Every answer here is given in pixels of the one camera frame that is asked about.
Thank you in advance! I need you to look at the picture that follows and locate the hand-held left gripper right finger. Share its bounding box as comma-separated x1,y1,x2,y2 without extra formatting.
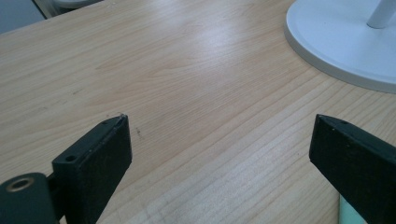
308,113,396,224

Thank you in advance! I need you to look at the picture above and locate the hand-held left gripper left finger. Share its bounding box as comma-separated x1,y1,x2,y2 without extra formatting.
51,113,133,224

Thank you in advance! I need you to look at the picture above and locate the pale green object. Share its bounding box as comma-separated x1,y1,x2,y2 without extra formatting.
337,194,368,224

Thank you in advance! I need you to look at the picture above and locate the white round lamp base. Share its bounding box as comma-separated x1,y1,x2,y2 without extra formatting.
283,0,396,94

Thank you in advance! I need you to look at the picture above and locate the white chair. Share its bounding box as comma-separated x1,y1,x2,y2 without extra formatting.
32,0,106,20

